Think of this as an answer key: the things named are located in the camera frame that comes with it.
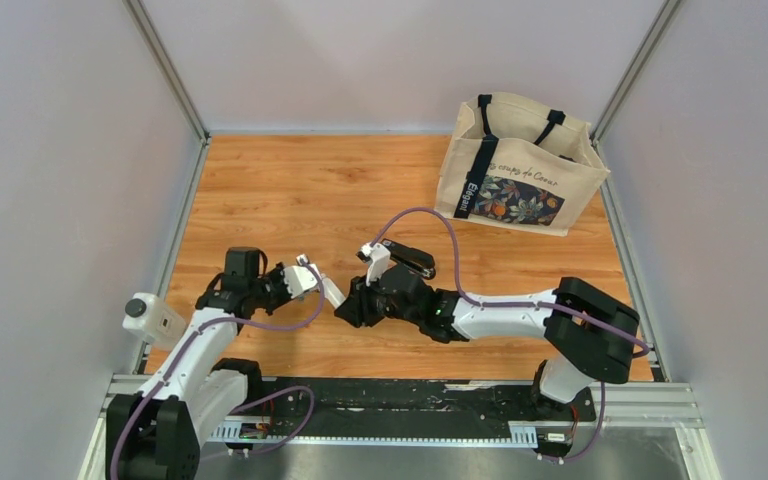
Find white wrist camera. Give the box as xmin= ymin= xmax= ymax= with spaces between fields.
xmin=281 ymin=254 xmax=323 ymax=299
xmin=357 ymin=242 xmax=391 ymax=286

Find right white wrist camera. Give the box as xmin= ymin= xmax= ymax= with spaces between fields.
xmin=357 ymin=242 xmax=391 ymax=286

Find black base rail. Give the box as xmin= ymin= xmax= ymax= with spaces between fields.
xmin=210 ymin=377 xmax=604 ymax=457

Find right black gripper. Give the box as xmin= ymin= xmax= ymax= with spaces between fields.
xmin=336 ymin=270 xmax=422 ymax=330

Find beige floral tote bag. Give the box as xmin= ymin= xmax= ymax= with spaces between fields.
xmin=435 ymin=92 xmax=610 ymax=236

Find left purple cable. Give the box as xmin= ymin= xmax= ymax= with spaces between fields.
xmin=109 ymin=258 xmax=327 ymax=480

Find black stapler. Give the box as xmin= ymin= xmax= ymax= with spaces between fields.
xmin=381 ymin=238 xmax=436 ymax=280

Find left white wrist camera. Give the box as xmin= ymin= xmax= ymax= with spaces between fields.
xmin=281 ymin=254 xmax=323 ymax=299

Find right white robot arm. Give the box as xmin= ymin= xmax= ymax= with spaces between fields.
xmin=335 ymin=265 xmax=648 ymax=419

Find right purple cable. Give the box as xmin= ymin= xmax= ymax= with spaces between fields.
xmin=370 ymin=207 xmax=652 ymax=359

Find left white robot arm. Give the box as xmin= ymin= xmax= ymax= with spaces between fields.
xmin=105 ymin=247 xmax=323 ymax=479

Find purple cable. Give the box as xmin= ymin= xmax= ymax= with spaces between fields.
xmin=109 ymin=258 xmax=327 ymax=480
xmin=370 ymin=207 xmax=652 ymax=359

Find white stapler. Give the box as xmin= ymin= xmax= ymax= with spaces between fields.
xmin=304 ymin=263 xmax=346 ymax=310

